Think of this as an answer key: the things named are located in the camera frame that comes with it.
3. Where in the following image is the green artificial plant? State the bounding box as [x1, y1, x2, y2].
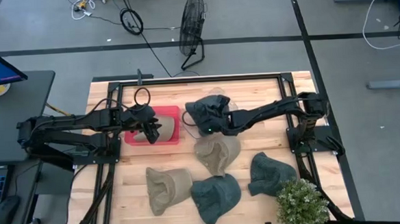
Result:
[274, 177, 332, 224]

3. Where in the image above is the tan cap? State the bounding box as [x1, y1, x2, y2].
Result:
[192, 132, 243, 179]
[132, 114, 177, 144]
[145, 164, 195, 218]

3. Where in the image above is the black floor fan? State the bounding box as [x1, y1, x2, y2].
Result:
[175, 0, 210, 72]

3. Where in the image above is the red plastic bin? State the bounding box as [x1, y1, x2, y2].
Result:
[123, 104, 183, 148]

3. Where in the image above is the black computer mouse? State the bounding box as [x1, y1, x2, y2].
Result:
[0, 194, 23, 224]

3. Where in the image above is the dark green cap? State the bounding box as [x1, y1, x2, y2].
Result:
[184, 93, 233, 129]
[189, 173, 244, 224]
[245, 149, 299, 199]

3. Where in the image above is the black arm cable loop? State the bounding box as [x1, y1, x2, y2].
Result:
[133, 86, 152, 107]

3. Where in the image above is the grey table foot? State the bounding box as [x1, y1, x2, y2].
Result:
[366, 78, 400, 92]

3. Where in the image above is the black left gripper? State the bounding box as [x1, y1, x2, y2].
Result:
[118, 103, 164, 147]

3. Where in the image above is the coiled black cable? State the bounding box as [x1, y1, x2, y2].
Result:
[118, 6, 145, 37]

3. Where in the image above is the black desk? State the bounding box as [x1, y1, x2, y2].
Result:
[0, 69, 64, 224]

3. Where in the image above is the long black floor cable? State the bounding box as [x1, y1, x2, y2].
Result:
[121, 0, 201, 81]

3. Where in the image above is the long white cable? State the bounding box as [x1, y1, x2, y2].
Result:
[360, 0, 400, 52]

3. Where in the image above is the black aluminium table frame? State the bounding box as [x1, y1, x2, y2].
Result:
[61, 68, 353, 224]

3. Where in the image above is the white cable bundle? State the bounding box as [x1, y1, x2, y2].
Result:
[64, 0, 109, 22]

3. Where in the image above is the yellow cable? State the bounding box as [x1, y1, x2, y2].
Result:
[45, 101, 72, 119]

